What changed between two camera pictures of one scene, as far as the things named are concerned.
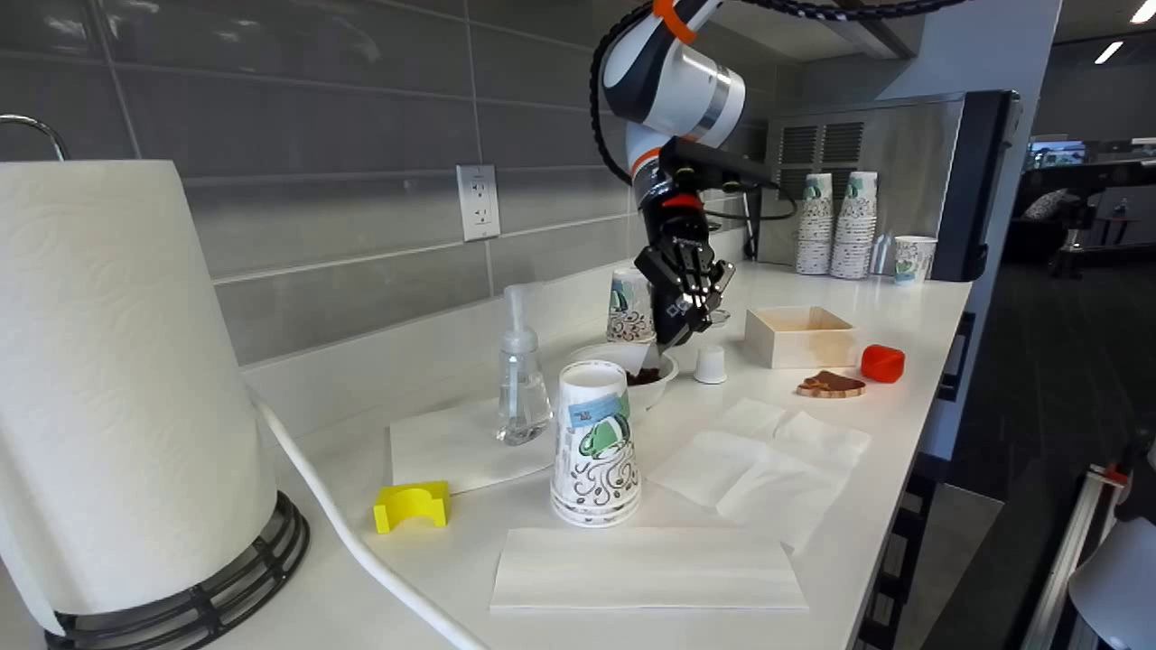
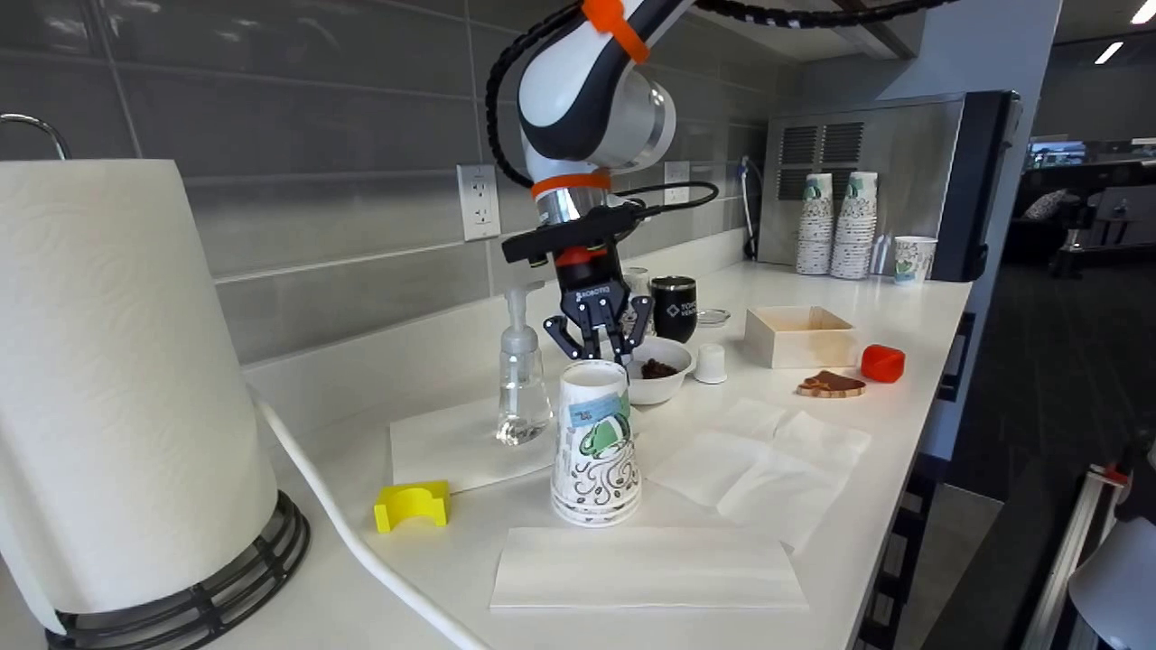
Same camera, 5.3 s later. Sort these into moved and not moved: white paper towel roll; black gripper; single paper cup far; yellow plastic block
Moved: black gripper
Not moved: yellow plastic block; single paper cup far; white paper towel roll
